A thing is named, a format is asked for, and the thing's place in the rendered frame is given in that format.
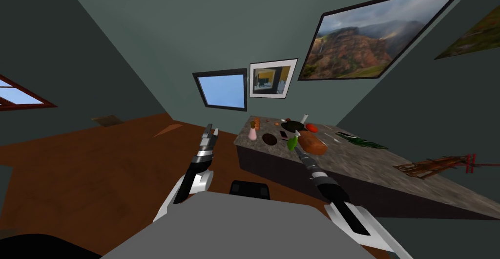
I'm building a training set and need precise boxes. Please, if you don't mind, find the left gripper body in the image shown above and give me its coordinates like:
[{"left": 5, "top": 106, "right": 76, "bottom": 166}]
[{"left": 197, "top": 134, "right": 216, "bottom": 153}]

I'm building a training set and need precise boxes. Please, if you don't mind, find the green spray bottle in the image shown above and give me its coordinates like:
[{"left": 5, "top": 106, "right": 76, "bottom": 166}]
[{"left": 287, "top": 130, "right": 301, "bottom": 152}]

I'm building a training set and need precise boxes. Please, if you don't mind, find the brown bread loaf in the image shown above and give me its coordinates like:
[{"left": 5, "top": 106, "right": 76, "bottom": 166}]
[{"left": 297, "top": 131, "right": 329, "bottom": 156}]

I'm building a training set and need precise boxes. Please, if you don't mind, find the black pan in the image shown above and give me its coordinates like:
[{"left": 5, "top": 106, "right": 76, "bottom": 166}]
[{"left": 280, "top": 120, "right": 309, "bottom": 132}]

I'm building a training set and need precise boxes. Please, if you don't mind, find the black framed window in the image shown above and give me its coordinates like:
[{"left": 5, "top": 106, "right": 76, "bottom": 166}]
[{"left": 192, "top": 68, "right": 249, "bottom": 112}]

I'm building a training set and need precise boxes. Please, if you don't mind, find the green leafy vegetable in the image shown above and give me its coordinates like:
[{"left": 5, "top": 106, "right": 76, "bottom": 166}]
[{"left": 335, "top": 131, "right": 389, "bottom": 150}]

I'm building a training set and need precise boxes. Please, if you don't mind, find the white framed picture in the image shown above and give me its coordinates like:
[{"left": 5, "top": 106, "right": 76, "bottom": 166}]
[{"left": 249, "top": 58, "right": 299, "bottom": 99}]

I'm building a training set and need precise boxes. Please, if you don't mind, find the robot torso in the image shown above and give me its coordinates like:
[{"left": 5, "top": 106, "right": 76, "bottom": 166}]
[{"left": 101, "top": 180, "right": 369, "bottom": 259}]

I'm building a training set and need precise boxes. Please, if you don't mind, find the wooden and red rack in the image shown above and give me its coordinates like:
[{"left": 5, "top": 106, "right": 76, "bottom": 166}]
[{"left": 394, "top": 153, "right": 478, "bottom": 180}]

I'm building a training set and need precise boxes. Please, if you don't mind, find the large mountain landscape picture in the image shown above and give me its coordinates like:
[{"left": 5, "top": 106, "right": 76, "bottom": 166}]
[{"left": 297, "top": 0, "right": 477, "bottom": 82}]

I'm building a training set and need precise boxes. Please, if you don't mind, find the red framed window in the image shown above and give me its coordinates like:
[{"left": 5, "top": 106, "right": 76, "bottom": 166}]
[{"left": 0, "top": 73, "right": 58, "bottom": 112}]

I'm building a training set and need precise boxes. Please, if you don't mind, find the green and brown landscape picture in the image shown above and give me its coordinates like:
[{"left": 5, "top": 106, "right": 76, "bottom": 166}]
[{"left": 434, "top": 4, "right": 500, "bottom": 60}]

